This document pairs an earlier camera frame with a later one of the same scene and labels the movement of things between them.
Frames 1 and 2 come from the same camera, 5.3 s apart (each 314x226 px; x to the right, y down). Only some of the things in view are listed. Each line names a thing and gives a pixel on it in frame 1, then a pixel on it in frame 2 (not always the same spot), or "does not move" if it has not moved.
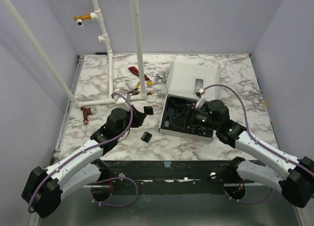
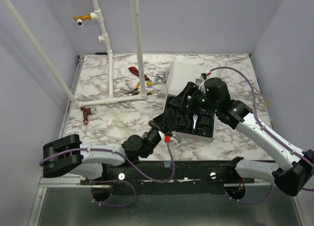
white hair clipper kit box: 183,80 does not move
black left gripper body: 135,122 to 159,127
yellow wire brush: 149,83 does not move
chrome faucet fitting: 160,75 does not move
